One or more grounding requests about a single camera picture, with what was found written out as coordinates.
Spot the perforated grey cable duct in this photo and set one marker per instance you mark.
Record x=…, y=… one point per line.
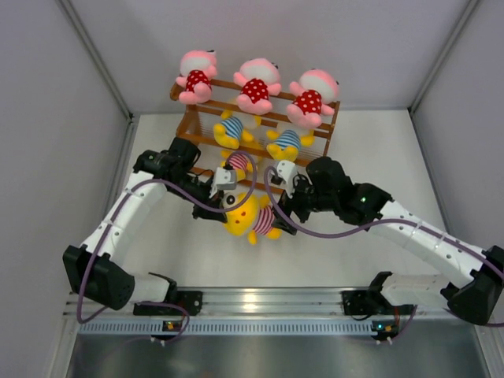
x=234, y=327

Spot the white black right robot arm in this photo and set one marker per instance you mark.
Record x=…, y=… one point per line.
x=469, y=279

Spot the aluminium front rail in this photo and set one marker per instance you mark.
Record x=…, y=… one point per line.
x=256, y=302

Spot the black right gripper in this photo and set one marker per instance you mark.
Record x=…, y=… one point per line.
x=287, y=205

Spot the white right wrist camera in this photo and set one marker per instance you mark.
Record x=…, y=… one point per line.
x=284, y=174

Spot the pink red-dotted toy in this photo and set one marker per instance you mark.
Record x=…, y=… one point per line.
x=258, y=78
x=197, y=69
x=314, y=91

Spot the yellow blue-striped toy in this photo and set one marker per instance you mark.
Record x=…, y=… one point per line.
x=236, y=128
x=286, y=140

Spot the brown wooden shelf rack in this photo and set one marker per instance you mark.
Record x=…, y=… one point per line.
x=198, y=121

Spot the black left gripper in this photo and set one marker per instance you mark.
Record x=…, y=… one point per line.
x=201, y=212

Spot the yellow pink-striped toy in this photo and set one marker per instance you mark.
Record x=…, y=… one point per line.
x=240, y=163
x=252, y=219

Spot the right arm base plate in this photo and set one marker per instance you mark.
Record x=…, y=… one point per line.
x=369, y=303

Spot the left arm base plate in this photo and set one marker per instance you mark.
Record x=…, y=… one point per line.
x=190, y=301

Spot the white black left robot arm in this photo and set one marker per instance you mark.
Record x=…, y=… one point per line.
x=96, y=268

